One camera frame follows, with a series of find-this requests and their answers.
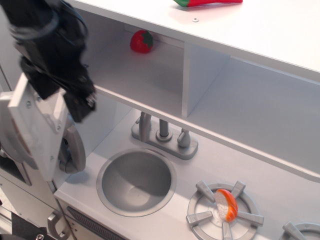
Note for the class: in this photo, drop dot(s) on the grey toy faucet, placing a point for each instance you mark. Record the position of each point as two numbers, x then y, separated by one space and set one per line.
159 134

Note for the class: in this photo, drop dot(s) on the red toy chili pepper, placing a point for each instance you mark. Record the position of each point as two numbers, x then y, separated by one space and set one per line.
195 3

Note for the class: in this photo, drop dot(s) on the grey stove burner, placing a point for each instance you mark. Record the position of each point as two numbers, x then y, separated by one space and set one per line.
203 217
300 231

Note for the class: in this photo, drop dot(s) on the black oven vent grille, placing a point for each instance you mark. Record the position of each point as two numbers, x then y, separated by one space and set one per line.
93 226

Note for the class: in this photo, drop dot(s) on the salmon sushi toy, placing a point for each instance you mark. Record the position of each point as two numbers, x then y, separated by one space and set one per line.
226 204

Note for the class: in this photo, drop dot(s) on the grey toy microwave door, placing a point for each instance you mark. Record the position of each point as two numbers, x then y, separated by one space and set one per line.
35 123

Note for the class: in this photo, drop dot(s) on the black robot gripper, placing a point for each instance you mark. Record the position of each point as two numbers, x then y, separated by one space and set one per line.
51 60

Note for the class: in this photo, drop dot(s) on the red toy strawberry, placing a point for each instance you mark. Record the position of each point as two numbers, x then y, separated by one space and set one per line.
142 42

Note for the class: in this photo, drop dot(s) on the grey oven door handle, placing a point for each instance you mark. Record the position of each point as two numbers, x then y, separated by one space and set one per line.
57 227

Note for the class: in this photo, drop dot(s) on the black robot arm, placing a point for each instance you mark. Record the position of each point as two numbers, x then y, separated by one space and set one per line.
27 13

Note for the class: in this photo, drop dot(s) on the round metal sink bowl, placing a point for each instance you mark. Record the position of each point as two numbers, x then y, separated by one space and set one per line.
136 182

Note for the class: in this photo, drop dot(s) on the grey fridge door handle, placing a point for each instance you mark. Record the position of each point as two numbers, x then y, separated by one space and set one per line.
18 154

